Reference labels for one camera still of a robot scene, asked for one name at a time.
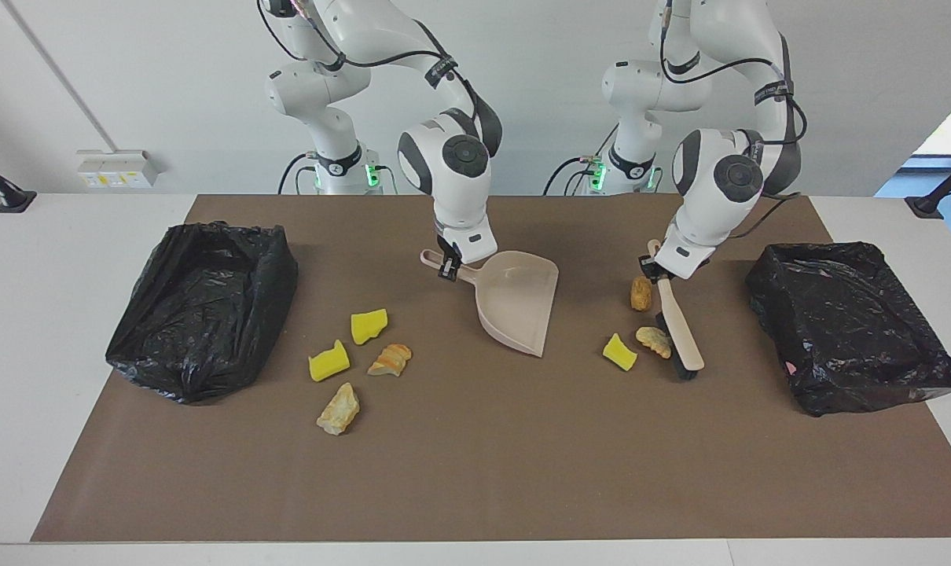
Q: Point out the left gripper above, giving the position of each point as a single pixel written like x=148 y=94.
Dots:
x=656 y=272

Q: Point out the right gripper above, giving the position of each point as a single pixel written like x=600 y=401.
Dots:
x=447 y=248

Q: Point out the beige brush with black bristles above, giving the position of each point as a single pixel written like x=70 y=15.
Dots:
x=680 y=330

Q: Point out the beige plastic dustpan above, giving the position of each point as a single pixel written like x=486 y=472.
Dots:
x=519 y=303

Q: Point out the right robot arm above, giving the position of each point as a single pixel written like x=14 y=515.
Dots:
x=444 y=157

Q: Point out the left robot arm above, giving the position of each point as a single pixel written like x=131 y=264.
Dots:
x=719 y=177

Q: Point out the bin with black bag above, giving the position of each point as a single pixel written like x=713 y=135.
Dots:
x=200 y=314
x=853 y=330

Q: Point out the brown toy nugget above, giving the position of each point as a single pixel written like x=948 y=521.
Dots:
x=641 y=293

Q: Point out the tan toy pastry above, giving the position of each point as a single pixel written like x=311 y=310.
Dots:
x=654 y=339

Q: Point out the yellow sponge piece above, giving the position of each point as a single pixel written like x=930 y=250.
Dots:
x=328 y=363
x=368 y=325
x=619 y=353

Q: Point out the striped toy croissant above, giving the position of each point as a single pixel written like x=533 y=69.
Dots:
x=391 y=360

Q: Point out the pale toy pastry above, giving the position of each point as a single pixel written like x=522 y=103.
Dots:
x=339 y=410

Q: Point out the black stand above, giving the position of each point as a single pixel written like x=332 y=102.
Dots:
x=4 y=191
x=935 y=196

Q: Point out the white wall socket box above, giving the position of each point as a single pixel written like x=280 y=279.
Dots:
x=118 y=169

